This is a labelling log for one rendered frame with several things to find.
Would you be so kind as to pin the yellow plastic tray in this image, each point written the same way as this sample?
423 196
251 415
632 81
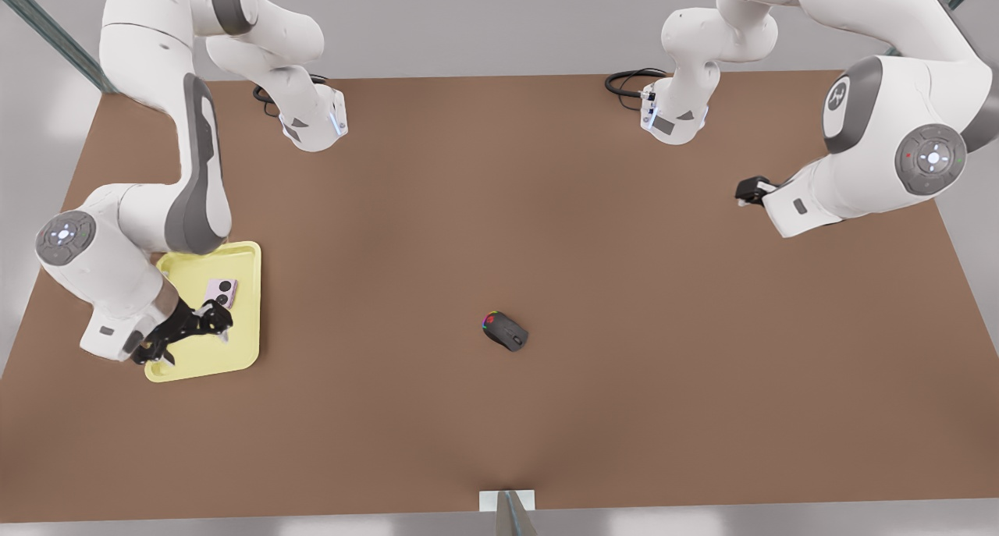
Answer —
222 341

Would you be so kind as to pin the pink smartphone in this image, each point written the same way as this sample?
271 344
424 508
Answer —
221 291

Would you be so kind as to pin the black computer mouse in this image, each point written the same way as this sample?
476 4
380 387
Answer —
506 331

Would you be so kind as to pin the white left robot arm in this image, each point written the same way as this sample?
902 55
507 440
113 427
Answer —
890 130

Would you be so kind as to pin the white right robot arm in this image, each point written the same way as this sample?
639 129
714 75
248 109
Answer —
152 130

